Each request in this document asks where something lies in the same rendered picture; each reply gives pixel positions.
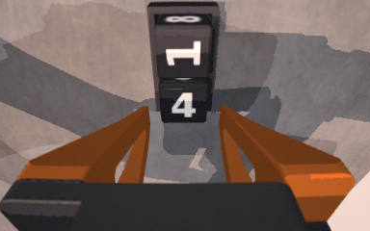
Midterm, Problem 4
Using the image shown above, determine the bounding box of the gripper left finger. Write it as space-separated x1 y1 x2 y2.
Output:
15 106 150 183

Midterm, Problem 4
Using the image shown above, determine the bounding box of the dark grey calendar cube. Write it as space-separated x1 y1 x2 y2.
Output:
154 14 212 79
158 78 209 123

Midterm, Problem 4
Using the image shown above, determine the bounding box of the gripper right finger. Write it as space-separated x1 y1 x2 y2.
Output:
219 105 356 222

